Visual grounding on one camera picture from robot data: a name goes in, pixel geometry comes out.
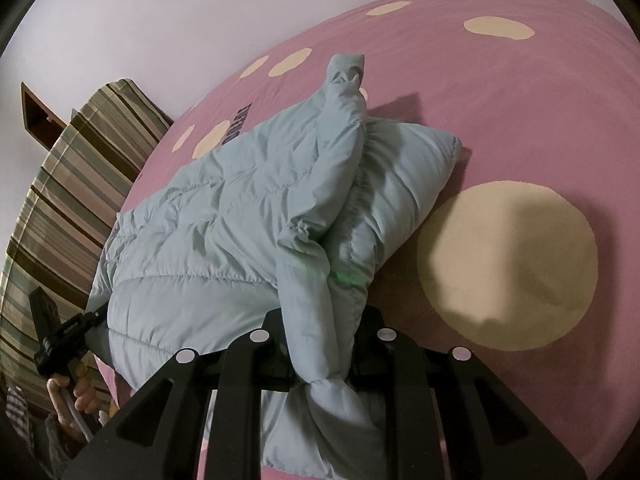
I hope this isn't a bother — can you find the light blue puffer jacket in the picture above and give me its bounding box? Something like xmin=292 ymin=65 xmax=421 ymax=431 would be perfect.
xmin=87 ymin=55 xmax=461 ymax=479

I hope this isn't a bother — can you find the person's left hand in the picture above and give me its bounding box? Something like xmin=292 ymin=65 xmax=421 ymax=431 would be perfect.
xmin=47 ymin=361 xmax=101 ymax=443

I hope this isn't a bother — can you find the striped green brown pillow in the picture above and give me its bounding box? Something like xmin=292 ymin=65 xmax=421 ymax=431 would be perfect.
xmin=1 ymin=79 xmax=172 ymax=411

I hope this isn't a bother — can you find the pink bedsheet with cream dots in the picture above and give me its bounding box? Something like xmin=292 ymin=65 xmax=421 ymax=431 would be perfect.
xmin=116 ymin=0 xmax=639 ymax=479

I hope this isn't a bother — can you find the brown wooden wall shelf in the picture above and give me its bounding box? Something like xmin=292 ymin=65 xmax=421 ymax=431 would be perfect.
xmin=21 ymin=82 xmax=66 ymax=151

